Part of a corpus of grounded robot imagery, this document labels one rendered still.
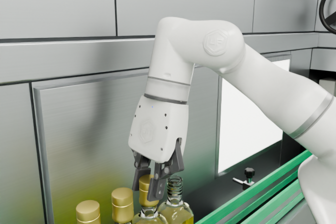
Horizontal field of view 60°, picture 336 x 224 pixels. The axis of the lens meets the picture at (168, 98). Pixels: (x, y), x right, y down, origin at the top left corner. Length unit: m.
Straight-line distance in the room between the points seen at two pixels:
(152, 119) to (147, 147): 0.05
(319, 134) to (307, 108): 0.04
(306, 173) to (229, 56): 0.22
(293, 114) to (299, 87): 0.04
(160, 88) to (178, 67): 0.04
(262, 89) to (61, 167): 0.38
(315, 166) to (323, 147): 0.06
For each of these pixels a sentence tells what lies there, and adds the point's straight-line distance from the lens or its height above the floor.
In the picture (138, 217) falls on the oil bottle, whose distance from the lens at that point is 0.56.
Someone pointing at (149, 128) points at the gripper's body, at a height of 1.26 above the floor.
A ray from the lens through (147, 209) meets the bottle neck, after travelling 0.54.
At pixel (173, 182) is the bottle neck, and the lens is 0.56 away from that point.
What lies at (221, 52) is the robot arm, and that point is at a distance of 0.43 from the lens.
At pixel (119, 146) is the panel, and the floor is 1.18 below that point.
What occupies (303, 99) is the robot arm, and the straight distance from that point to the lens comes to 0.44.
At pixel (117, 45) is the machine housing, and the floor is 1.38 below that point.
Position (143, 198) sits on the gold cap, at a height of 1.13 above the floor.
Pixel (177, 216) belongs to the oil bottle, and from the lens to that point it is 0.57.
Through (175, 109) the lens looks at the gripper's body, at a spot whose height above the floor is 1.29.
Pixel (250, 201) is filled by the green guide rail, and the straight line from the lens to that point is 0.94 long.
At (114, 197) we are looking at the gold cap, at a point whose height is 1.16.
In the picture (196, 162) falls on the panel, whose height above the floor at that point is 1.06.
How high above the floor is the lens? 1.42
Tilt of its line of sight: 14 degrees down
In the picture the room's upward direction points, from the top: straight up
